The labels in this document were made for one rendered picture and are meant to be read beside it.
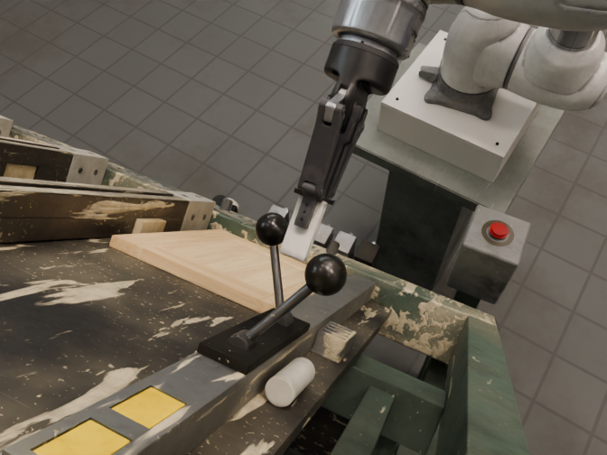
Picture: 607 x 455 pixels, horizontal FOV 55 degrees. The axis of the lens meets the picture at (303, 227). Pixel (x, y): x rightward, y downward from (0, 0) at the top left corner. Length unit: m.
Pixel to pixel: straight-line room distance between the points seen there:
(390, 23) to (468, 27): 0.89
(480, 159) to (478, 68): 0.23
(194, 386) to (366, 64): 0.35
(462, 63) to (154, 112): 1.72
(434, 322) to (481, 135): 0.58
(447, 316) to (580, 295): 1.29
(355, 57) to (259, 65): 2.46
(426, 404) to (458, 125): 0.89
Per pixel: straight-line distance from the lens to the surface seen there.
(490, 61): 1.52
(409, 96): 1.65
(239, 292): 0.85
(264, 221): 0.64
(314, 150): 0.60
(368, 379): 0.90
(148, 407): 0.42
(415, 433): 0.91
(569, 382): 2.27
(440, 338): 1.22
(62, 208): 0.88
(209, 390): 0.47
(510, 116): 1.66
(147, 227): 1.06
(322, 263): 0.50
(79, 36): 3.45
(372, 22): 0.62
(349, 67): 0.62
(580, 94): 1.51
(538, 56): 1.46
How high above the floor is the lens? 1.96
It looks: 55 degrees down
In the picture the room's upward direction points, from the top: straight up
